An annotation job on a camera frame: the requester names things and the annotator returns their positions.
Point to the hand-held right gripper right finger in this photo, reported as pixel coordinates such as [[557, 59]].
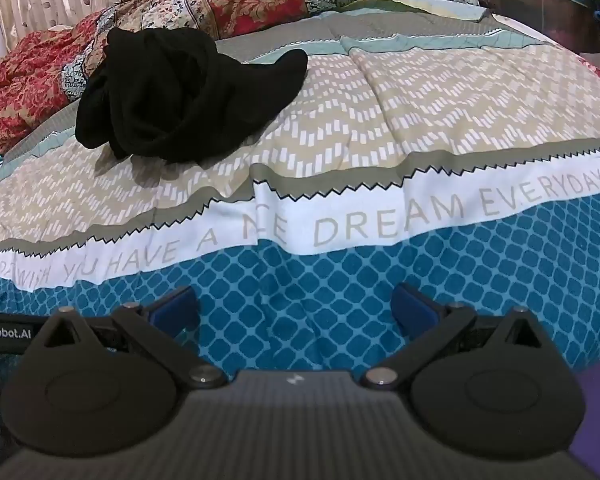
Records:
[[411, 306]]

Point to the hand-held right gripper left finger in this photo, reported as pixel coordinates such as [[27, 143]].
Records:
[[176, 309]]

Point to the black pants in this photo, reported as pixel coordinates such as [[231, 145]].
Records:
[[180, 95]]

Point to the printed zigzag bedspread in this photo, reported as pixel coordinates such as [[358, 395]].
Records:
[[360, 160]]

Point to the floral patchwork quilt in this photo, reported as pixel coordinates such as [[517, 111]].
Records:
[[145, 10]]

